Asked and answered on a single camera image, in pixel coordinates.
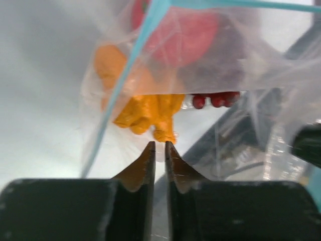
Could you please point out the red fake tomato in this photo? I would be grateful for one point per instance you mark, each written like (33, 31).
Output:
(182, 37)

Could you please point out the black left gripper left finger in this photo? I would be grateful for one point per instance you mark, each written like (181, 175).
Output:
(119, 208)

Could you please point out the orange fake food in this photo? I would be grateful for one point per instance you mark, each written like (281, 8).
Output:
(142, 111)

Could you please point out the clear zip top bag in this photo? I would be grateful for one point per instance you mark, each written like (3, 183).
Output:
(249, 140)

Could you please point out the purple fake grapes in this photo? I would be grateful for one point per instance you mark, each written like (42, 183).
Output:
(219, 71)

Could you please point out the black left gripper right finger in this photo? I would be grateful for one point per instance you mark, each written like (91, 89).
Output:
(201, 209)

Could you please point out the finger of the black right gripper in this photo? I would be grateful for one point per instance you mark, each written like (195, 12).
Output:
(306, 144)

